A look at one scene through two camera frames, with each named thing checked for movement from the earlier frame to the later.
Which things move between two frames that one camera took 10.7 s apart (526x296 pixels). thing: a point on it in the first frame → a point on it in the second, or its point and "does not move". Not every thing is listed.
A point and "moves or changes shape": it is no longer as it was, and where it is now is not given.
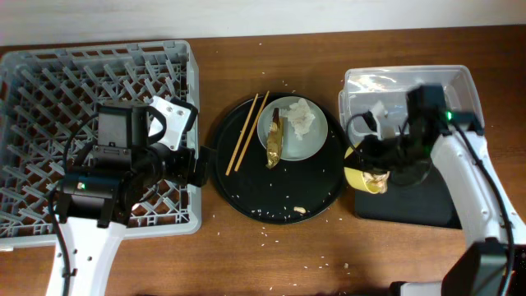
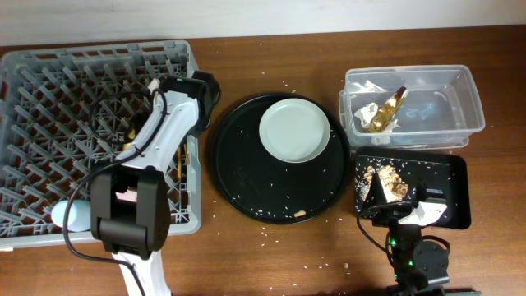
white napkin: [301, 117] → [366, 113]
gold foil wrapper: [274, 146] → [388, 111]
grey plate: [305, 127] does not move
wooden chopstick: [247, 142] moves or changes shape
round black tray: [292, 190] does not move
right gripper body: [390, 152] → [391, 215]
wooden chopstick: [242, 136] moves or changes shape
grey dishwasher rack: [45, 90] does not move
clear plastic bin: [374, 100] does not move
